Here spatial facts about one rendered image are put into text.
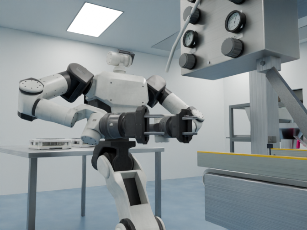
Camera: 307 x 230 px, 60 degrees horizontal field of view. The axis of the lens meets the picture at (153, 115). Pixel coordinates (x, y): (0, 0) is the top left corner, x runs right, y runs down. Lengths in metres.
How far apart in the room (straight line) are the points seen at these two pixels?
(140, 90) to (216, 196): 0.80
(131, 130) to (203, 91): 6.25
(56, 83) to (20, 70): 4.25
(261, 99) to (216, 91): 6.52
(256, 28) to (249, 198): 0.30
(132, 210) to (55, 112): 0.48
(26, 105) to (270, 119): 0.79
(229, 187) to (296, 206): 0.13
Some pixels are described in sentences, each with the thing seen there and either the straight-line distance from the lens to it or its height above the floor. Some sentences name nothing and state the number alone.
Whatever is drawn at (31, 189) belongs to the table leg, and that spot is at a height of 0.66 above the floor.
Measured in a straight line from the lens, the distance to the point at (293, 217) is 0.49.
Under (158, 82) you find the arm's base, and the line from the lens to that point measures 1.40.
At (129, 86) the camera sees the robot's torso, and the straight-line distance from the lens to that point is 1.24.
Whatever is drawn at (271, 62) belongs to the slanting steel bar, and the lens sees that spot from 0.51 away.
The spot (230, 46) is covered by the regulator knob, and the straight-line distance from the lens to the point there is 0.49.
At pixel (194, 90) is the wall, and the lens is 6.87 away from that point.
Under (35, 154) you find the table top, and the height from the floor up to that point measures 0.87.
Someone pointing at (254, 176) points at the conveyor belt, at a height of 0.91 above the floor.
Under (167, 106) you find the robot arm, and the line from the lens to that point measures 1.38.
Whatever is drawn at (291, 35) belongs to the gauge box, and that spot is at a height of 1.16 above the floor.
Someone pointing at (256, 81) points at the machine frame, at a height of 1.15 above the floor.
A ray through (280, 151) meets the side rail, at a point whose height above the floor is 0.94.
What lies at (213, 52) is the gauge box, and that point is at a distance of 0.55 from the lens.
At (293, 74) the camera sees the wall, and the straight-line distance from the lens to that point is 6.35.
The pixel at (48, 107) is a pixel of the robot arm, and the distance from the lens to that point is 0.97.
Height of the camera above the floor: 0.98
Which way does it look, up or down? 5 degrees up
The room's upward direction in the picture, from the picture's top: straight up
